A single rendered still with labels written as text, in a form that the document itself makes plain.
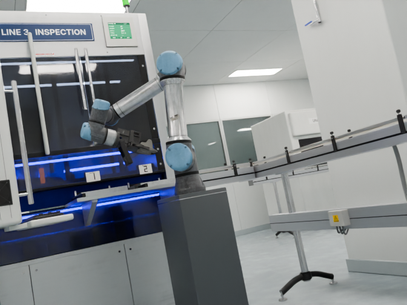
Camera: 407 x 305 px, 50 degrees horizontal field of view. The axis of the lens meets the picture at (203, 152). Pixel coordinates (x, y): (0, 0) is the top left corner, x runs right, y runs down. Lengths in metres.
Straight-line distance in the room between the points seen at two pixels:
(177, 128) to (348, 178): 1.86
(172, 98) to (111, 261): 1.22
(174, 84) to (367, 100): 1.69
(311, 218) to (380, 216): 0.57
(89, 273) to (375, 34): 2.39
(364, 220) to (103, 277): 1.54
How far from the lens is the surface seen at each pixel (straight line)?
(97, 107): 2.05
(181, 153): 1.89
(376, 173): 3.29
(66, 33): 3.01
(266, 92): 9.21
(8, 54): 2.93
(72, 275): 2.75
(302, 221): 3.03
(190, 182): 2.02
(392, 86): 3.14
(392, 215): 2.47
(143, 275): 2.84
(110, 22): 3.10
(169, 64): 1.97
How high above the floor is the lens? 0.74
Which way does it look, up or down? 6 degrees up
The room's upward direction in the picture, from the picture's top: 11 degrees counter-clockwise
